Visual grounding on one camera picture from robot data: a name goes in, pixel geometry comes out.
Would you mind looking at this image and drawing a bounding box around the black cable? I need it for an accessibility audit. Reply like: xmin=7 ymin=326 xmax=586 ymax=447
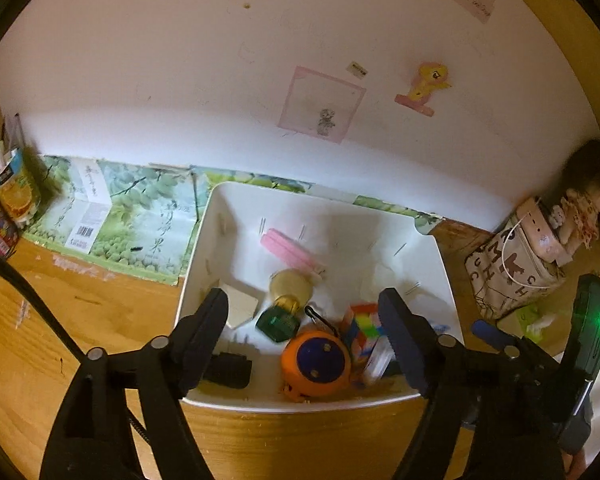
xmin=0 ymin=246 xmax=150 ymax=441

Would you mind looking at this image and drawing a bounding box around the pink drawing paper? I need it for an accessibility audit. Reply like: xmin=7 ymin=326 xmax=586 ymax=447
xmin=277 ymin=66 xmax=366 ymax=144

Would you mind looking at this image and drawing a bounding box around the black power adapter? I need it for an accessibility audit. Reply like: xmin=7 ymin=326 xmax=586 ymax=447
xmin=204 ymin=352 xmax=252 ymax=389

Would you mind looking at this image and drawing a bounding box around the orange juice carton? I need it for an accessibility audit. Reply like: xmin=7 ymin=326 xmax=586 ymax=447
xmin=0 ymin=148 xmax=41 ymax=229

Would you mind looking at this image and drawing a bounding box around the yellow pony sticker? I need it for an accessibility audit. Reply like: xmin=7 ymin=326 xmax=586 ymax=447
xmin=394 ymin=62 xmax=451 ymax=117

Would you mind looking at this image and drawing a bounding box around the grape printed cardboard box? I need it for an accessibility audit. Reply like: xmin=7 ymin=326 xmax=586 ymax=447
xmin=21 ymin=154 xmax=444 ymax=287

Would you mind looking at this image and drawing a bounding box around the brown haired doll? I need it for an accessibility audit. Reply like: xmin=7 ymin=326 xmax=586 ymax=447
xmin=550 ymin=139 xmax=600 ymax=257

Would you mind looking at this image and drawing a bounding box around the green perfume bottle gold cap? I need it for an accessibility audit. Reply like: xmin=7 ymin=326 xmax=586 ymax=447
xmin=256 ymin=269 xmax=314 ymax=344

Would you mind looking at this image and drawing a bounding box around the green tissue pack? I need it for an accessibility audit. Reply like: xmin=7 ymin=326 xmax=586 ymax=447
xmin=496 ymin=304 xmax=556 ymax=344

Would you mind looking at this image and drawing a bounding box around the multicoloured puzzle cube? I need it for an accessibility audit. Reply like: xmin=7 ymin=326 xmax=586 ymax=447
xmin=339 ymin=304 xmax=385 ymax=366

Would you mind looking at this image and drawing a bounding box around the white plastic holder piece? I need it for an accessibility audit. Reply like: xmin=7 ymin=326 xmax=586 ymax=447
xmin=219 ymin=282 xmax=259 ymax=330

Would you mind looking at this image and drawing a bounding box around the printed canvas bag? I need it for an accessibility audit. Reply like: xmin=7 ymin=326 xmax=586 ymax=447
xmin=465 ymin=214 xmax=566 ymax=321

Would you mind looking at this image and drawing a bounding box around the pink correction tape dispenser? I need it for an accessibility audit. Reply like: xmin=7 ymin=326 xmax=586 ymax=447
xmin=260 ymin=229 xmax=325 ymax=276

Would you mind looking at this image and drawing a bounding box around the white charging cable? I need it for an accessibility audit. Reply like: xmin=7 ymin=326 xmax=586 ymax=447
xmin=499 ymin=209 xmax=562 ymax=291

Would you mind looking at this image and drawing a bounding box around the white plastic storage bin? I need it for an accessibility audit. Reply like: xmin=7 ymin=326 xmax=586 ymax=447
xmin=176 ymin=182 xmax=463 ymax=414

